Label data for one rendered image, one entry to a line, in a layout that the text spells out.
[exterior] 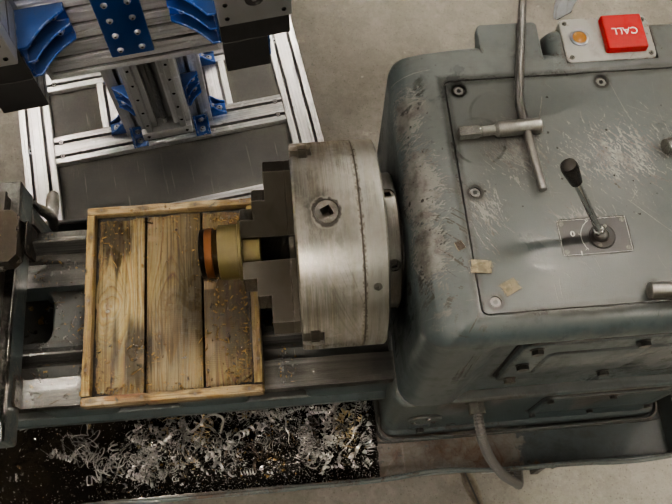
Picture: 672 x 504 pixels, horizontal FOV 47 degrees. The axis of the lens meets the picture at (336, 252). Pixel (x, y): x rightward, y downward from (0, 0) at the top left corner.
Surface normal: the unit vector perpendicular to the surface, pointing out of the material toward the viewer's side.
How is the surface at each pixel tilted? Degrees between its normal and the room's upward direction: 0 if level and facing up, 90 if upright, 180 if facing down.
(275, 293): 9
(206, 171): 0
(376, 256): 31
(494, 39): 0
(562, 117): 0
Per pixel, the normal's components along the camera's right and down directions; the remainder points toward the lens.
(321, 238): 0.05, -0.04
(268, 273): 0.00, -0.52
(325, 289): 0.07, 0.39
